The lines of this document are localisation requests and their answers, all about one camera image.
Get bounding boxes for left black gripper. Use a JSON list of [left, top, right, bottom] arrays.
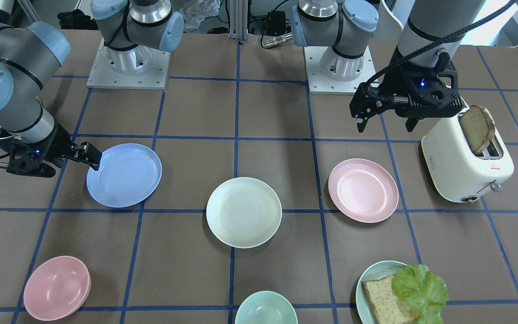
[[349, 57, 463, 133]]

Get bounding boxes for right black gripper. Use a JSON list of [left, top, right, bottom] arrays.
[[0, 124, 102, 178]]

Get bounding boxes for blue plate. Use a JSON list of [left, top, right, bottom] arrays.
[[86, 143, 162, 208]]

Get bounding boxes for pink plate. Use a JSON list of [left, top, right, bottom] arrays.
[[328, 158, 399, 223]]

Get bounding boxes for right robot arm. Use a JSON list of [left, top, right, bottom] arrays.
[[0, 0, 184, 178]]

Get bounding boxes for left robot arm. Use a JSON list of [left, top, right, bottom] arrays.
[[290, 0, 484, 132]]

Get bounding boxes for white toaster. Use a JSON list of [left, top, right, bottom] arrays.
[[421, 109, 514, 203]]

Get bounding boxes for bread slice in toaster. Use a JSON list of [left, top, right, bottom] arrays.
[[459, 105, 496, 155]]

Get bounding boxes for white chair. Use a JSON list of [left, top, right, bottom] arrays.
[[371, 0, 404, 43]]

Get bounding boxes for pink bowl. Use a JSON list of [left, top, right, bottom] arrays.
[[23, 256, 92, 321]]

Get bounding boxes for green plate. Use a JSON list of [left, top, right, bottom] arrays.
[[355, 261, 420, 324]]

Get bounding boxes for cream white plate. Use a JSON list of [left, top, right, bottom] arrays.
[[206, 177, 282, 249]]

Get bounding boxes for green lettuce leaf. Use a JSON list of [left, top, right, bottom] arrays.
[[391, 264, 449, 324]]

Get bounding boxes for bread slice on plate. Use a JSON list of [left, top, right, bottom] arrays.
[[362, 274, 420, 324]]

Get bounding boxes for green bowl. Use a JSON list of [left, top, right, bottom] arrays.
[[234, 291, 298, 324]]

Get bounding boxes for aluminium frame post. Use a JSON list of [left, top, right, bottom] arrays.
[[225, 0, 250, 43]]

